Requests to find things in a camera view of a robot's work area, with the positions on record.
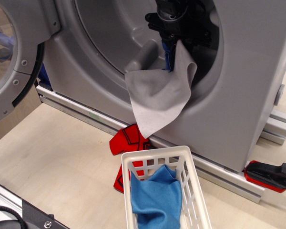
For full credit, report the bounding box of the grey toy washing machine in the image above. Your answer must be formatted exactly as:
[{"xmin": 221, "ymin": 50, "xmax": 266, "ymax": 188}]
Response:
[{"xmin": 44, "ymin": 0, "xmax": 286, "ymax": 171}]

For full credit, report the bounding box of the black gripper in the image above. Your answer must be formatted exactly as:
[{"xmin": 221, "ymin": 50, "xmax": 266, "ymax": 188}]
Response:
[{"xmin": 145, "ymin": 12, "xmax": 212, "ymax": 47}]

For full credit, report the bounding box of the blue cloth with dark trim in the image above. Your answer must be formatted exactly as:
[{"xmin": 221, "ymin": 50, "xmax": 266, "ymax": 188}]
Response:
[{"xmin": 162, "ymin": 39, "xmax": 178, "ymax": 73}]

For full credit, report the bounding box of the white plastic laundry basket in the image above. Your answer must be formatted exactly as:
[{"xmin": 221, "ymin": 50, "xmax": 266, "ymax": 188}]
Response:
[{"xmin": 122, "ymin": 146, "xmax": 212, "ymax": 229}]

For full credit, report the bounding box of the grey round machine door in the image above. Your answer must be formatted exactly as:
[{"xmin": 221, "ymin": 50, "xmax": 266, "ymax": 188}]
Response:
[{"xmin": 0, "ymin": 0, "xmax": 60, "ymax": 121}]

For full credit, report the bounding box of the blue object behind door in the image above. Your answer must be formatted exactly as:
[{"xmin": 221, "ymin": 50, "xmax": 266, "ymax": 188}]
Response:
[{"xmin": 0, "ymin": 32, "xmax": 51, "ymax": 88}]

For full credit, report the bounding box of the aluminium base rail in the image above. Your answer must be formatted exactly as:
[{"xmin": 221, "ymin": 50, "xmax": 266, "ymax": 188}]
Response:
[{"xmin": 36, "ymin": 86, "xmax": 265, "ymax": 203}]

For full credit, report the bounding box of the aluminium frame with black bracket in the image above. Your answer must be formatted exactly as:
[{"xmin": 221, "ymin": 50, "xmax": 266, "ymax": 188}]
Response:
[{"xmin": 0, "ymin": 185, "xmax": 67, "ymax": 229}]

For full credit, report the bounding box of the white grey cloth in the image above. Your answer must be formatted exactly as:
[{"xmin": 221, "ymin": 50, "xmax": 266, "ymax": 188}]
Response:
[{"xmin": 125, "ymin": 41, "xmax": 197, "ymax": 138}]

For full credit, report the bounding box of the plain blue cloth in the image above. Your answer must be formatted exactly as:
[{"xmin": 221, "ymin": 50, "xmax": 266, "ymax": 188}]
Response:
[{"xmin": 131, "ymin": 165, "xmax": 183, "ymax": 229}]

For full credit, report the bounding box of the black braided cable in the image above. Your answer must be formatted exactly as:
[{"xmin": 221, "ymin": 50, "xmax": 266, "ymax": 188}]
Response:
[{"xmin": 0, "ymin": 205, "xmax": 27, "ymax": 229}]

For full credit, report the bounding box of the red black clamp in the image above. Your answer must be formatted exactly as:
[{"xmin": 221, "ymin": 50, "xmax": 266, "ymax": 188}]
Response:
[{"xmin": 244, "ymin": 161, "xmax": 286, "ymax": 193}]

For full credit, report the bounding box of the red shirt on table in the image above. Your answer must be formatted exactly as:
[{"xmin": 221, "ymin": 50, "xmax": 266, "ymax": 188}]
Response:
[{"xmin": 109, "ymin": 124, "xmax": 154, "ymax": 193}]

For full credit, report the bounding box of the aluminium side profile block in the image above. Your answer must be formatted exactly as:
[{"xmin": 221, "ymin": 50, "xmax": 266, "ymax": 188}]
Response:
[{"xmin": 260, "ymin": 109, "xmax": 286, "ymax": 145}]

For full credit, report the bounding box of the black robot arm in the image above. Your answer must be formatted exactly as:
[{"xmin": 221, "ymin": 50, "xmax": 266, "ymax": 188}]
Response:
[{"xmin": 145, "ymin": 0, "xmax": 212, "ymax": 48}]

